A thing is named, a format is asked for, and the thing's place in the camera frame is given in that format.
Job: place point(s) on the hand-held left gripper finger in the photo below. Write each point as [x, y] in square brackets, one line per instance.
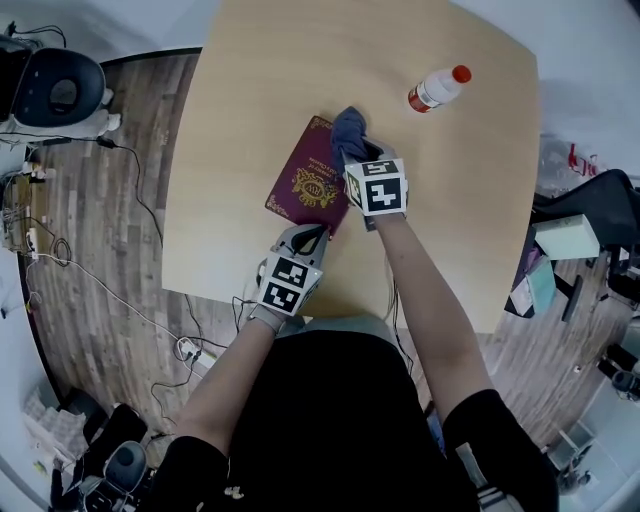
[290, 235]
[325, 245]

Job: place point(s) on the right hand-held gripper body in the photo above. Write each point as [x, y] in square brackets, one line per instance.
[382, 190]

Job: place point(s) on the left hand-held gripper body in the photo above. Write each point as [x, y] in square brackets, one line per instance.
[287, 285]

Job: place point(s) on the dark blue cloth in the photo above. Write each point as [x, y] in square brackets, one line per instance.
[350, 130]

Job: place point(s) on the dark red book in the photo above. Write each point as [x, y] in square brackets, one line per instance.
[305, 160]

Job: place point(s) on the person's left forearm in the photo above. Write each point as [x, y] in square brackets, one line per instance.
[225, 380]

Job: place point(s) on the person's right forearm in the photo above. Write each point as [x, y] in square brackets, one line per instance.
[430, 310]

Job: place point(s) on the person's right hand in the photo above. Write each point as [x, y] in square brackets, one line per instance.
[382, 222]

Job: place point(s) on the person's left hand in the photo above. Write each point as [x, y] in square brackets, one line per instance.
[267, 317]

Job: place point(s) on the white bottle with red cap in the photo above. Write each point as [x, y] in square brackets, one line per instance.
[437, 89]

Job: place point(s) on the white power strip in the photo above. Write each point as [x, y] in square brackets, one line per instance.
[197, 354]

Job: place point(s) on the person's black top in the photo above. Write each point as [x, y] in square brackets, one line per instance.
[340, 425]

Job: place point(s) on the purple cloth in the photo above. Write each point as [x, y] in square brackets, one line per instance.
[531, 260]

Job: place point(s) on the pale pink box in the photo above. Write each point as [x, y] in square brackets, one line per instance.
[522, 300]

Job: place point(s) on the clear plastic water jug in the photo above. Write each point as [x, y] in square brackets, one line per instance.
[565, 160]

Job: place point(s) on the pale green box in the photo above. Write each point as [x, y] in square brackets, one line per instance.
[565, 237]

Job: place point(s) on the black mesh office chair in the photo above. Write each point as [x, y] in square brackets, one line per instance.
[600, 200]

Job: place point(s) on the black oval device white rim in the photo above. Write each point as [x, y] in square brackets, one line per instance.
[60, 92]

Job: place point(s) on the white patterned cloth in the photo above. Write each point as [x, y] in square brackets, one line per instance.
[52, 425]

